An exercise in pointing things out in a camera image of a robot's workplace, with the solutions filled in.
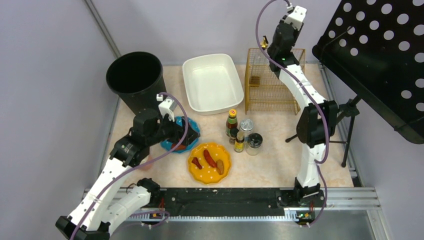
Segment small yellow label bottle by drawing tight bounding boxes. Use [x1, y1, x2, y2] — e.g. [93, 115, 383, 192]
[234, 131, 245, 153]

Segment silver lid glass jar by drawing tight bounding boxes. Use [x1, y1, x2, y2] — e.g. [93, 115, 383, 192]
[239, 118, 254, 141]

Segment glass bottle brown contents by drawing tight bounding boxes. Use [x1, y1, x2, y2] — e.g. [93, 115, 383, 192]
[248, 35, 269, 87]

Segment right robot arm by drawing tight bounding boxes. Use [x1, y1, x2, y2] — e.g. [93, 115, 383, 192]
[267, 21, 338, 202]

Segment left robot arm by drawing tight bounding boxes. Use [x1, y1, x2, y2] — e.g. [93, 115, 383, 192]
[55, 108, 200, 240]

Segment blue polka dot plate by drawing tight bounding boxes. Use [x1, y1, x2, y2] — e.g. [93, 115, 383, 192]
[159, 118, 201, 154]

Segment red meat piece on blue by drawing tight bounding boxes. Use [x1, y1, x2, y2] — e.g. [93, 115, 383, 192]
[171, 143, 187, 152]

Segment small red piece on yellow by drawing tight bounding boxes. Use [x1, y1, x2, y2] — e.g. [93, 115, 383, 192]
[191, 157, 203, 170]

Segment red sausage on yellow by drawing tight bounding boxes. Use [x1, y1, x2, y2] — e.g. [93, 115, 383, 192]
[203, 149, 217, 168]

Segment small black cap spice jar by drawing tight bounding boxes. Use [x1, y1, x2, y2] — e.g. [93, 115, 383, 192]
[229, 128, 239, 145]

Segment brown piece on yellow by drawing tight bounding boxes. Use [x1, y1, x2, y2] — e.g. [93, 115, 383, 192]
[216, 159, 225, 175]

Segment pink mug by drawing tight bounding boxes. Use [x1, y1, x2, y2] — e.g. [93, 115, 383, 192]
[137, 154, 153, 171]

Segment yellow polka dot plate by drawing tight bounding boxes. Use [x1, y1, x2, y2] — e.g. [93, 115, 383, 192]
[187, 142, 232, 185]

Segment white rectangular basin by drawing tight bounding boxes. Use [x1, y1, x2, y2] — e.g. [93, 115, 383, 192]
[182, 53, 245, 116]

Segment black round bin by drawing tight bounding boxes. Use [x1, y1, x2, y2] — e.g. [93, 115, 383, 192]
[105, 51, 167, 115]

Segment black lid glass jar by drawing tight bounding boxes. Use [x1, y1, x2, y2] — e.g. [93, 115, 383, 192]
[246, 132, 263, 156]

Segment black tripod stand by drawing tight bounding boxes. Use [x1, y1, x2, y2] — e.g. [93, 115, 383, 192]
[285, 96, 363, 168]

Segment black perforated panel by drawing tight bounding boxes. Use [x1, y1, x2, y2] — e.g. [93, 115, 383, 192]
[312, 0, 424, 145]

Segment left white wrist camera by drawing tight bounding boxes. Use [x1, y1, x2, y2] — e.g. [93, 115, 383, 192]
[156, 94, 177, 122]

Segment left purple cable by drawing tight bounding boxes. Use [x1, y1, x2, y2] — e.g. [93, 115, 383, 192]
[69, 92, 190, 240]

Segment purple cable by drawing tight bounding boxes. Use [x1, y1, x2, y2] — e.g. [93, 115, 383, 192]
[69, 92, 190, 240]
[255, 0, 331, 228]

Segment gold wire rack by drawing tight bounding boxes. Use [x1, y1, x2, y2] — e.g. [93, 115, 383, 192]
[244, 48, 300, 115]

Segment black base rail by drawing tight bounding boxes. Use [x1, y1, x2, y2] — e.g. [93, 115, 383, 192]
[82, 187, 379, 229]

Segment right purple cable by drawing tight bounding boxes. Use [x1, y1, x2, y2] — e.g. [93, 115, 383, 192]
[255, 0, 331, 228]

